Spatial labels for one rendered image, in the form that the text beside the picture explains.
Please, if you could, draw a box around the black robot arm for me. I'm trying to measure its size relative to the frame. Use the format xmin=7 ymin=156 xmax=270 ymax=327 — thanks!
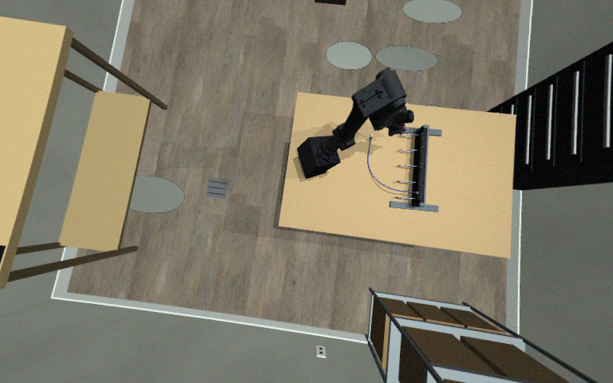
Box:
xmin=317 ymin=67 xmax=414 ymax=163

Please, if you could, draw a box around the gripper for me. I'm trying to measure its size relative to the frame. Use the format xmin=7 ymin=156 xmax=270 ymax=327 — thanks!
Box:
xmin=386 ymin=124 xmax=406 ymax=136

